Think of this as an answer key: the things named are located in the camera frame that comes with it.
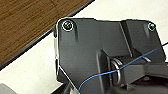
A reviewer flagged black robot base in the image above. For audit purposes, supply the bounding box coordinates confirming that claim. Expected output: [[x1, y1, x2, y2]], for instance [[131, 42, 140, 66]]
[[52, 17, 168, 94]]

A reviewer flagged thin blue cable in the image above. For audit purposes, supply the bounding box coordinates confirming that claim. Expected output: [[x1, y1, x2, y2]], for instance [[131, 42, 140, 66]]
[[77, 42, 168, 94]]

